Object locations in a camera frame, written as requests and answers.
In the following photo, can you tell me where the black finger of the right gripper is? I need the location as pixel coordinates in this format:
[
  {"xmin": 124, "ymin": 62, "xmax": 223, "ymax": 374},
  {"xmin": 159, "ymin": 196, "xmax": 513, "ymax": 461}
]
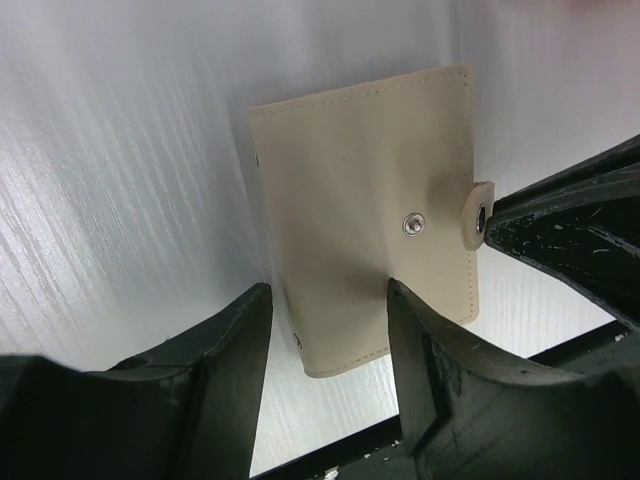
[{"xmin": 485, "ymin": 137, "xmax": 639, "ymax": 330}]

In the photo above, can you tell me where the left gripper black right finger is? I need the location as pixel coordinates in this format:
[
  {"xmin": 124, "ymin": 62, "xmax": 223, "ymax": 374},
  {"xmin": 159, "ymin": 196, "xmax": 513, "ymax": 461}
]
[{"xmin": 387, "ymin": 280, "xmax": 639, "ymax": 479}]

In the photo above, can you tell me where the beige card holder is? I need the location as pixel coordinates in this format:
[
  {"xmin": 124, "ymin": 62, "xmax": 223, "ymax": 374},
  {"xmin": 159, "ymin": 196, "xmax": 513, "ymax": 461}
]
[{"xmin": 249, "ymin": 65, "xmax": 494, "ymax": 378}]

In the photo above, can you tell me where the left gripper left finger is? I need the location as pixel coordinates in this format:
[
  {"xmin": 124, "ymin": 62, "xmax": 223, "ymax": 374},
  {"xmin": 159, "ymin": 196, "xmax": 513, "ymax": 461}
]
[{"xmin": 1, "ymin": 283, "xmax": 273, "ymax": 479}]

